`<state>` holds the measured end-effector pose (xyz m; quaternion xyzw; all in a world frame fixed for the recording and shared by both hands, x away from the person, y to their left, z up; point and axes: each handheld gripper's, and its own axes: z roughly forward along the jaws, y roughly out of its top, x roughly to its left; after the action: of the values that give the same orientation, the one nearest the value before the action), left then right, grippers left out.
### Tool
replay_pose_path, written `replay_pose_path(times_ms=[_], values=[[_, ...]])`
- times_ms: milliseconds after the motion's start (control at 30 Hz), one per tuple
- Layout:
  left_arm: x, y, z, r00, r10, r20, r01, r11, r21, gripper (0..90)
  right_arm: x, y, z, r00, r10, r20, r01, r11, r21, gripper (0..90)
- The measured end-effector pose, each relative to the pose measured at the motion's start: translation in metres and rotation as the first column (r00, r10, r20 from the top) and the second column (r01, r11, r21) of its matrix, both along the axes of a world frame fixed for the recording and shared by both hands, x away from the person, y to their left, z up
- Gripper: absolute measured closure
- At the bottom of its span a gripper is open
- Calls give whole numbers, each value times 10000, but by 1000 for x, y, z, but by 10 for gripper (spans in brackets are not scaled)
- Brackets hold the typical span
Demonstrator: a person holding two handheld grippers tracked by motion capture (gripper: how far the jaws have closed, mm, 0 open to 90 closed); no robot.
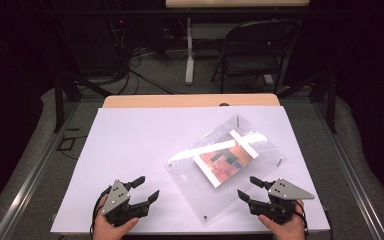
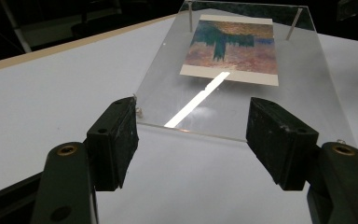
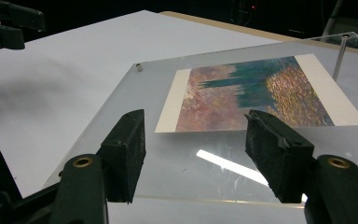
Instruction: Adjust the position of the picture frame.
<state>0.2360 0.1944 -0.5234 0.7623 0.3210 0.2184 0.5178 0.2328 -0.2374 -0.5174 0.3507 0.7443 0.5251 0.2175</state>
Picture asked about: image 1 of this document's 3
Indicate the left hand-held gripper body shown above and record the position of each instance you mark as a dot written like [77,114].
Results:
[115,197]

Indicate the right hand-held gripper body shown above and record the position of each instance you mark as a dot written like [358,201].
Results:
[288,191]

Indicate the clear acrylic picture frame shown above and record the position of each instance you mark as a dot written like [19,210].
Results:
[193,186]

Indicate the person's left hand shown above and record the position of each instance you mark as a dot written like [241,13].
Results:
[108,231]

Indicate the person's right hand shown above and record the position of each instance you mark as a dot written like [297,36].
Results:
[288,230]

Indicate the orange picture card white border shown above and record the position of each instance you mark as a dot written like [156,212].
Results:
[228,161]

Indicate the white board sheet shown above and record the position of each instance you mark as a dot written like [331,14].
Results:
[130,143]

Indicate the wooden table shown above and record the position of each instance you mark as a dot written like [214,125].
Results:
[166,100]

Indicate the black metal stand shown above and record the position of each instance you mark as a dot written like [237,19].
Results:
[330,100]
[60,100]

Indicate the white desk foot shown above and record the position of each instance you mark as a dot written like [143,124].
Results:
[268,79]

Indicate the black folding chair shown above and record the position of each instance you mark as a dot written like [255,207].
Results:
[246,63]

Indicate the white desk leg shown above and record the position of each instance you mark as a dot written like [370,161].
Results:
[189,53]

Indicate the black horizontal metal bar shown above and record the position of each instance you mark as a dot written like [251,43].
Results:
[146,12]

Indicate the aluminium rail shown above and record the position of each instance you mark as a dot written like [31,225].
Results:
[350,180]
[30,180]

